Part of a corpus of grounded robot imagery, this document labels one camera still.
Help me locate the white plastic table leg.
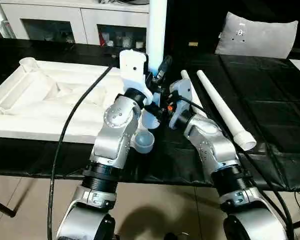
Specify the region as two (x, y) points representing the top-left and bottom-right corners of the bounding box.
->
(180, 69), (203, 111)
(140, 0), (168, 130)
(196, 69), (258, 152)

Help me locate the white plastic table top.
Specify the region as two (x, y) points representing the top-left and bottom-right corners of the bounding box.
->
(0, 56), (156, 155)

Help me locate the black box with yellow label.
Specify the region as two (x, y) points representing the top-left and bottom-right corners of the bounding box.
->
(166, 0), (228, 55)

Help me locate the grey helmet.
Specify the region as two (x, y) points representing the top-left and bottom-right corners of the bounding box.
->
(114, 0), (150, 5)

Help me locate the black work mat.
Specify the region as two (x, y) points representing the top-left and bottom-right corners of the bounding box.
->
(0, 37), (300, 192)

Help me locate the white glass-door cabinet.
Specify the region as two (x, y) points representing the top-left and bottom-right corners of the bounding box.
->
(0, 0), (151, 47)

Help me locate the grey cushion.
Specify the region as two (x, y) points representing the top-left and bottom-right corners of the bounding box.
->
(214, 11), (299, 60)

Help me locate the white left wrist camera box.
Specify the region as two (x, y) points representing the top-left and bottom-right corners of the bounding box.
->
(119, 49), (153, 106)

